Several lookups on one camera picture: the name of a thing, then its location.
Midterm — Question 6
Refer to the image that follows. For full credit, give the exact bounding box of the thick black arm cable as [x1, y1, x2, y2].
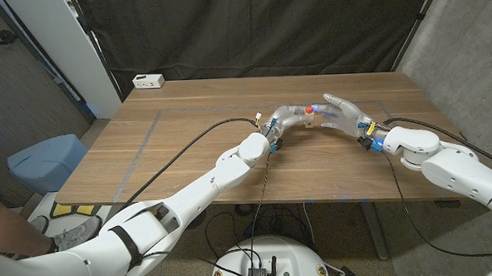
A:
[384, 113, 492, 179]
[111, 116, 265, 211]

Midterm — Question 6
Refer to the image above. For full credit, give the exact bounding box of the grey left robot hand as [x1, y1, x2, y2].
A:
[259, 103, 317, 149]

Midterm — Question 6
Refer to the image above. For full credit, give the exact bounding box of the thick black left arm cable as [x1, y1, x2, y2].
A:
[111, 116, 265, 211]

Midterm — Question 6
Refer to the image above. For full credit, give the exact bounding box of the yellow black floor object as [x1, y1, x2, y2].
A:
[51, 201, 96, 218]

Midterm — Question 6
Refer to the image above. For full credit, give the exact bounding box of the person's bare leg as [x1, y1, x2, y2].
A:
[0, 183, 57, 260]

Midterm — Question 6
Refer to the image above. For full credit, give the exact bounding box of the black door handle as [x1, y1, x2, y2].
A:
[0, 29, 18, 46]

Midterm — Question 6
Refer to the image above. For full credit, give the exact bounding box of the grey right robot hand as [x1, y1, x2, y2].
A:
[312, 90, 394, 149]

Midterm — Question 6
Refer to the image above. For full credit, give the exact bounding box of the blue padded stool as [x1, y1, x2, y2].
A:
[6, 132, 91, 198]

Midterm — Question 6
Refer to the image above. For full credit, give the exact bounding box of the white cabinet panel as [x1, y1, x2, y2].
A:
[4, 0, 124, 123]

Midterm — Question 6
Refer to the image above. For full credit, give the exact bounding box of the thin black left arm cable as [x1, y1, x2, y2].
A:
[138, 152, 277, 276]

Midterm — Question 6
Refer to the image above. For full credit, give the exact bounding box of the grey black sneaker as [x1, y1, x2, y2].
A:
[27, 215, 50, 237]
[52, 214, 105, 252]

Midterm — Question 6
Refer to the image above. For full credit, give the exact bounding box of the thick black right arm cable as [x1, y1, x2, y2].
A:
[384, 113, 492, 179]

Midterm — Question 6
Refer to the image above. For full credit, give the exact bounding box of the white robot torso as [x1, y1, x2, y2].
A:
[208, 233, 331, 276]

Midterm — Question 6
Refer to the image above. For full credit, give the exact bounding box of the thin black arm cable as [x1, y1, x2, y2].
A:
[382, 147, 492, 262]
[138, 152, 277, 276]

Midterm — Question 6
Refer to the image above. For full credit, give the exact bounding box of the black backdrop curtain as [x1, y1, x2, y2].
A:
[76, 0, 450, 99]

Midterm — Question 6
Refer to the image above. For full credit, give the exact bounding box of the grey table leg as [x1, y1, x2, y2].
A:
[359, 201, 391, 262]

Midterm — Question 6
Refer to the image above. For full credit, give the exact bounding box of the black floor cable bundle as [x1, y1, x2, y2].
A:
[202, 200, 318, 261]

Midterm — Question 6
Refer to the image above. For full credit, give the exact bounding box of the white power strip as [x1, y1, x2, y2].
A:
[131, 72, 165, 91]

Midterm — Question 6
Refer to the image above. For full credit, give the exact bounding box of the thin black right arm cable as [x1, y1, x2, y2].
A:
[382, 147, 492, 262]

